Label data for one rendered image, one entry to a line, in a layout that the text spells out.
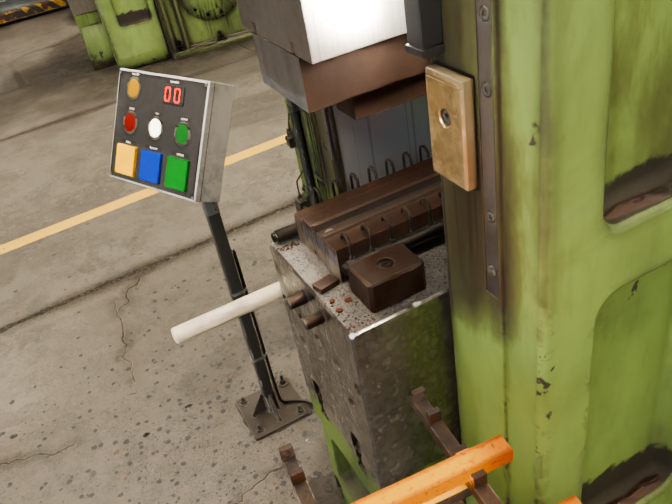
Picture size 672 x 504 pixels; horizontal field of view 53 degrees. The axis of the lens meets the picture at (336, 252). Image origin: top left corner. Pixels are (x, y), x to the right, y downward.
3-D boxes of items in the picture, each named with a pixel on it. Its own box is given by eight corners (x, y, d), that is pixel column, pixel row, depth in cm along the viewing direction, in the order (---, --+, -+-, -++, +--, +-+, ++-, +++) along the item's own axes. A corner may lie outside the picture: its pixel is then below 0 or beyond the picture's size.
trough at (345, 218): (324, 242, 131) (323, 236, 130) (313, 230, 135) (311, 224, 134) (498, 167, 144) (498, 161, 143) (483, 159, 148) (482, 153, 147)
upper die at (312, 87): (309, 114, 111) (298, 58, 106) (263, 82, 127) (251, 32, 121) (512, 40, 124) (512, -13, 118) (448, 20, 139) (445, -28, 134)
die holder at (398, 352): (381, 491, 144) (350, 336, 118) (305, 384, 173) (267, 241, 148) (583, 376, 161) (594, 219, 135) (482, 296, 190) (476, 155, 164)
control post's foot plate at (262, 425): (255, 444, 220) (249, 426, 215) (232, 402, 237) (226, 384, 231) (314, 414, 226) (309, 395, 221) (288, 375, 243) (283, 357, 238)
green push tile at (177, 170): (183, 192, 159) (187, 160, 158) (163, 186, 163) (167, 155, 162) (189, 192, 161) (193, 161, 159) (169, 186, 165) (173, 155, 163)
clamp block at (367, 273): (373, 315, 122) (368, 287, 118) (350, 292, 129) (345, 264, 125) (428, 289, 126) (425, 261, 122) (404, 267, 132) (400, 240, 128)
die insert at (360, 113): (355, 121, 121) (351, 89, 117) (336, 109, 126) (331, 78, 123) (491, 70, 130) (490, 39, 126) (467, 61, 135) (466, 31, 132)
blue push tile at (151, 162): (157, 184, 165) (160, 153, 163) (137, 179, 169) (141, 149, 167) (162, 184, 166) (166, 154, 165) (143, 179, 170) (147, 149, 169)
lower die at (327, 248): (342, 283, 131) (335, 247, 127) (299, 238, 147) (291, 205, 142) (514, 205, 144) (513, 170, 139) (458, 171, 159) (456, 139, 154)
